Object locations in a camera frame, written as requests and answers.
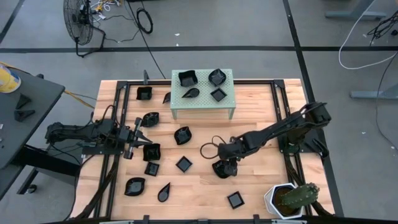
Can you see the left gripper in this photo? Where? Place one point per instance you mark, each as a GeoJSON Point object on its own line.
{"type": "Point", "coordinates": [129, 137]}

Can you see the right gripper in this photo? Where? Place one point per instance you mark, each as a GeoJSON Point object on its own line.
{"type": "Point", "coordinates": [233, 149]}

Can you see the black wavy round bowl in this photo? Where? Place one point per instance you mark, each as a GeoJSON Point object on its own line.
{"type": "Point", "coordinates": [183, 135]}
{"type": "Point", "coordinates": [150, 119]}
{"type": "Point", "coordinates": [135, 186]}
{"type": "Point", "coordinates": [216, 169]}

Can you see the black square plate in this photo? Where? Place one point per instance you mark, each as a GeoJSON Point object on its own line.
{"type": "Point", "coordinates": [218, 94]}
{"type": "Point", "coordinates": [235, 199]}
{"type": "Point", "coordinates": [151, 169]}
{"type": "Point", "coordinates": [183, 164]}

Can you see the black teardrop plate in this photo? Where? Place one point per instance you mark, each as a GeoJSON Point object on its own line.
{"type": "Point", "coordinates": [167, 97]}
{"type": "Point", "coordinates": [163, 192]}
{"type": "Point", "coordinates": [190, 93]}

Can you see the black wavy square bowl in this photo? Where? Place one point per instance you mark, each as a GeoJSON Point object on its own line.
{"type": "Point", "coordinates": [217, 77]}

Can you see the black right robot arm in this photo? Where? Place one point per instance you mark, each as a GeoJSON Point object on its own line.
{"type": "Point", "coordinates": [280, 128]}

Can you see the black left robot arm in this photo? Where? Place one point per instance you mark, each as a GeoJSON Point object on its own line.
{"type": "Point", "coordinates": [77, 132]}

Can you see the white plant pot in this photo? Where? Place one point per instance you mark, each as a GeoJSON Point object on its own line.
{"type": "Point", "coordinates": [267, 200]}

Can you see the green perforated metal shelf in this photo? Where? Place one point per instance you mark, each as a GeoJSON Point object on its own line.
{"type": "Point", "coordinates": [202, 104]}

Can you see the green cactus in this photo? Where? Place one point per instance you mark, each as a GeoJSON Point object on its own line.
{"type": "Point", "coordinates": [298, 196]}

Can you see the silver aluminium bar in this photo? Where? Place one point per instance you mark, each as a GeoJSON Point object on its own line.
{"type": "Point", "coordinates": [289, 222]}
{"type": "Point", "coordinates": [116, 222]}

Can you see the black side table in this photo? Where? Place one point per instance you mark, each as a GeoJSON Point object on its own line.
{"type": "Point", "coordinates": [31, 124]}

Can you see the black floor fan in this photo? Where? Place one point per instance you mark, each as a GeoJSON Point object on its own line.
{"type": "Point", "coordinates": [77, 25]}

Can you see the white and yellow tub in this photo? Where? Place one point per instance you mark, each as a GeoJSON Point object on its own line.
{"type": "Point", "coordinates": [7, 81]}

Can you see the grey desk foot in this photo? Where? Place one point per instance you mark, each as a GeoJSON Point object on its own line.
{"type": "Point", "coordinates": [354, 14]}
{"type": "Point", "coordinates": [373, 93]}

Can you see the black aluminium frame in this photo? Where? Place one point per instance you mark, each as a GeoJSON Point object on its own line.
{"type": "Point", "coordinates": [255, 82]}

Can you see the black triangular bracket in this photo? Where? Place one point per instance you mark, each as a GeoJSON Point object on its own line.
{"type": "Point", "coordinates": [23, 101]}
{"type": "Point", "coordinates": [23, 114]}

